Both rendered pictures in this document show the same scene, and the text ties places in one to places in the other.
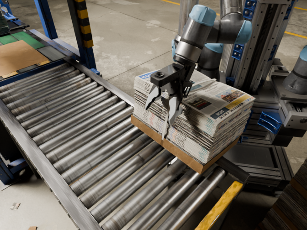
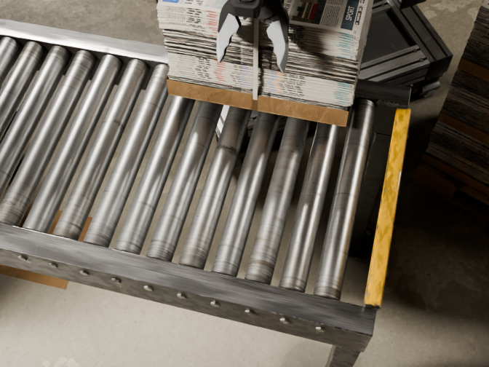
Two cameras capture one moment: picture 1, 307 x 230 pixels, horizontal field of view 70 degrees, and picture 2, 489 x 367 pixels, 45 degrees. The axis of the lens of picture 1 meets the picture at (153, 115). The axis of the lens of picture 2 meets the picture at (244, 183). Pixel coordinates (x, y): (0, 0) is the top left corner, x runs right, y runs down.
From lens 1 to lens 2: 46 cm
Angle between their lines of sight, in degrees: 25
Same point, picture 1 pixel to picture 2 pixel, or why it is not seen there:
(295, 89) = not seen: outside the picture
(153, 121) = (224, 73)
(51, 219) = (53, 355)
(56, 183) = (123, 264)
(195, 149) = (327, 91)
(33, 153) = (27, 243)
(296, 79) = not seen: outside the picture
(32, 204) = not seen: outside the picture
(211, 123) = (349, 40)
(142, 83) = (180, 12)
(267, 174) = (404, 65)
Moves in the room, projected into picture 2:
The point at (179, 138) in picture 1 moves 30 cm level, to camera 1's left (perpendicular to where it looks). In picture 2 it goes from (289, 85) to (151, 156)
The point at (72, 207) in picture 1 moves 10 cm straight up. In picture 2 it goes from (183, 281) to (175, 261)
